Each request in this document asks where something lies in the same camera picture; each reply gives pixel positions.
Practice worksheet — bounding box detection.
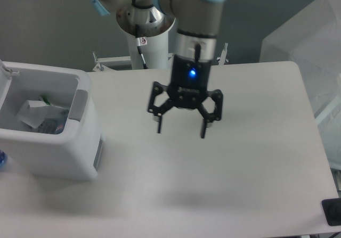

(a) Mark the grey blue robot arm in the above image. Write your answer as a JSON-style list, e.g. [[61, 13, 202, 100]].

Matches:
[[91, 0, 225, 137]]

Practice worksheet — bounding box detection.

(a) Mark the white trash can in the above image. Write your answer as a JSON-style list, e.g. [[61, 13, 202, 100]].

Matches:
[[1, 62, 104, 180]]

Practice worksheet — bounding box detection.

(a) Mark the black device at edge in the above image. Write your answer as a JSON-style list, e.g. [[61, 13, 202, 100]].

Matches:
[[321, 198, 340, 226]]

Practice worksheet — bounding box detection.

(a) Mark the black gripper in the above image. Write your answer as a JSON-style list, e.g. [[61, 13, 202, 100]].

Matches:
[[147, 54, 224, 139]]

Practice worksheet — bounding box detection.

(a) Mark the plastic covered equipment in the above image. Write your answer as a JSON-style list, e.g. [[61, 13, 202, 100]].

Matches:
[[259, 0, 340, 169]]

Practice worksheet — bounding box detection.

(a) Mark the clear plastic water bottle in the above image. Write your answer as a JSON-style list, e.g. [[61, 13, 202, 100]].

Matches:
[[36, 119, 66, 135]]

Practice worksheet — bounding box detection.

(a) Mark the blue bottle cap at edge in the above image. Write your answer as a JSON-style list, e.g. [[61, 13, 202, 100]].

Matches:
[[0, 150, 7, 169]]

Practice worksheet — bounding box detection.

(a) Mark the white pedestal foot frame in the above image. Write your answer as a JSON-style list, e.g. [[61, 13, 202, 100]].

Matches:
[[92, 42, 229, 72]]

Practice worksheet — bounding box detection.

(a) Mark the white medical wrapper package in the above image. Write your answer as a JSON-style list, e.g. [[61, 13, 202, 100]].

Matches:
[[16, 96, 70, 128]]

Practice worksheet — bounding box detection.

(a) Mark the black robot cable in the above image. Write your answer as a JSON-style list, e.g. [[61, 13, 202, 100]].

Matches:
[[134, 24, 149, 70]]

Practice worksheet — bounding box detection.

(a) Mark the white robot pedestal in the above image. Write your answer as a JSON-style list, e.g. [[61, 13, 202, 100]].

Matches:
[[126, 31, 168, 70]]

